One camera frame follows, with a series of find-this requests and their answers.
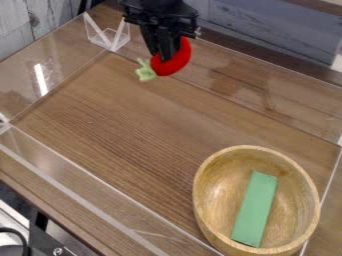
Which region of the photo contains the red plush strawberry toy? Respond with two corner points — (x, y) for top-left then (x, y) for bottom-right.
(135, 37), (193, 81)

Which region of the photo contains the wooden oval bowl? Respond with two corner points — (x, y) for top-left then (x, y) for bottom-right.
(193, 145), (321, 256)

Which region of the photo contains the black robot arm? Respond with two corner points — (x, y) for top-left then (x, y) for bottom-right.
(118, 0), (199, 61)

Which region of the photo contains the green rectangular block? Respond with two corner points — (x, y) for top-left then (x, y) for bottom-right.
(231, 171), (278, 248)

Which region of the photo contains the clear acrylic corner bracket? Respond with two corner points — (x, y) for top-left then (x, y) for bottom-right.
(83, 13), (131, 52)

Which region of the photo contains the black cable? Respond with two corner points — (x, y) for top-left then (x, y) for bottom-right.
(0, 227), (32, 256)

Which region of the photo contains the black table leg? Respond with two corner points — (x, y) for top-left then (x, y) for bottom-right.
(30, 210), (50, 241)

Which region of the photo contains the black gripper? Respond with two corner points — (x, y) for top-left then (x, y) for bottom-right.
(119, 0), (199, 62)

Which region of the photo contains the clear acrylic barrier panel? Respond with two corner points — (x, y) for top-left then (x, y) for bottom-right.
(0, 113), (217, 256)

